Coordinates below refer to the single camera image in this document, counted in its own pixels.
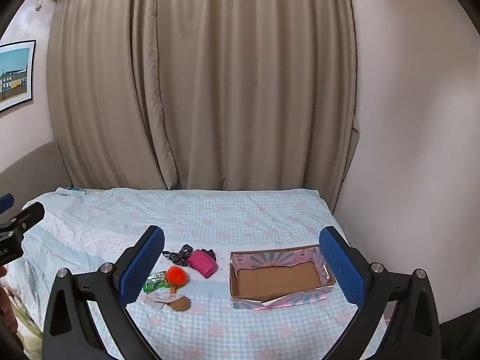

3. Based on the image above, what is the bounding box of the white cloth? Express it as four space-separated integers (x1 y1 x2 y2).
144 290 179 309

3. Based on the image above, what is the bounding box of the framed wall poster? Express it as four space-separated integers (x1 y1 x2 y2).
0 39 37 113

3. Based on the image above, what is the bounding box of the black patterned sock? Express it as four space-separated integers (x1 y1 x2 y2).
162 244 194 265

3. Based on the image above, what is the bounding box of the brown fuzzy round pad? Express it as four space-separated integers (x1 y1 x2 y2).
169 295 192 312

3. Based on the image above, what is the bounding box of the magenta sock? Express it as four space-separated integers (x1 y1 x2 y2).
187 250 219 279

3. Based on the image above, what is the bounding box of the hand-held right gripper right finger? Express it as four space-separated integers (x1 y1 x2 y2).
319 226 441 360

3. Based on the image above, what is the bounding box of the grey padded headboard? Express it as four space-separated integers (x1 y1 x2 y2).
0 139 72 200

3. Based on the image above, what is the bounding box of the green snack packet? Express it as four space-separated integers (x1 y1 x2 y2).
142 270 169 294

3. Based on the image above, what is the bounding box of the checked blue pink bedsheet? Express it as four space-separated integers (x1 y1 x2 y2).
4 187 391 360

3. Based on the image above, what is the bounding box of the floral bed sheet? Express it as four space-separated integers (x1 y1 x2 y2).
5 289 44 349

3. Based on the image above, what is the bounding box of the person's left hand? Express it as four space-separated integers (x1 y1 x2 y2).
0 265 18 332

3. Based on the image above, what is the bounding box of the beige curtain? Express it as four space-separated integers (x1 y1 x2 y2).
47 0 361 193

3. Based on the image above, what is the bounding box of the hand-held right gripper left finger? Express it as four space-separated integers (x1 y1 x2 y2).
41 225 166 360

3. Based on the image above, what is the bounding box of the patterned cardboard box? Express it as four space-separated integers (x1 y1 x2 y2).
229 244 336 310

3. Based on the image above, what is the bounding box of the orange pompom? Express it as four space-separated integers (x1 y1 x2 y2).
165 266 191 288

